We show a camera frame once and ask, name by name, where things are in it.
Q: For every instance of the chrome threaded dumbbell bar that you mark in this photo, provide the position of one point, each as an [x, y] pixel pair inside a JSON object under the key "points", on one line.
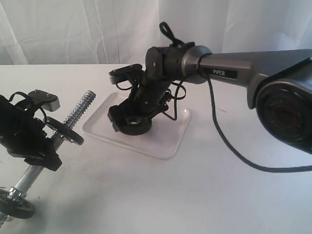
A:
{"points": [[32, 172]]}

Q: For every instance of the white backdrop curtain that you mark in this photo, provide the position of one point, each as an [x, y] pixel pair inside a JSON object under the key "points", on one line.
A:
{"points": [[121, 31]]}

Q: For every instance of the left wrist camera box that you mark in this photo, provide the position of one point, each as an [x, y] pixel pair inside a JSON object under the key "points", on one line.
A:
{"points": [[48, 101]]}

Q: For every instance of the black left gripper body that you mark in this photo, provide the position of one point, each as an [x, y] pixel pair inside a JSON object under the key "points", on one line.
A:
{"points": [[20, 132]]}

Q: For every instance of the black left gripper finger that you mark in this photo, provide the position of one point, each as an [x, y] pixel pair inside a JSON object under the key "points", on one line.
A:
{"points": [[47, 159]]}

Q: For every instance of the white rectangular tray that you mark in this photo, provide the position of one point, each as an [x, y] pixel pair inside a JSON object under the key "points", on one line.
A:
{"points": [[161, 141]]}

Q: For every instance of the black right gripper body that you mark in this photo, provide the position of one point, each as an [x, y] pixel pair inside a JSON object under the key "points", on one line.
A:
{"points": [[161, 82]]}

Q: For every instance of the black weight plate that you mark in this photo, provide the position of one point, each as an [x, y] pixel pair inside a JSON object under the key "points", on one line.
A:
{"points": [[14, 204], [133, 126], [68, 133]]}

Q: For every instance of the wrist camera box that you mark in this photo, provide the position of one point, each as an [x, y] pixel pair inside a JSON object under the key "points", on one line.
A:
{"points": [[48, 101], [125, 73]]}

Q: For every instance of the black weight plate on bar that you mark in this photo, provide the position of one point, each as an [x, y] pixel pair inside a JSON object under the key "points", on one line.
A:
{"points": [[68, 133]]}

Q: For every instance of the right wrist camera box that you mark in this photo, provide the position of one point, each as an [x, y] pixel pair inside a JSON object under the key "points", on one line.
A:
{"points": [[125, 73]]}

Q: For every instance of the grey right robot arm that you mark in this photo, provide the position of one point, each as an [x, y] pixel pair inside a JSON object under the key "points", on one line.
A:
{"points": [[278, 85]]}

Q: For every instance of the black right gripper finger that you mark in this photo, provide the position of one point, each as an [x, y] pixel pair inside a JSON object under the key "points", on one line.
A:
{"points": [[116, 116], [150, 111]]}

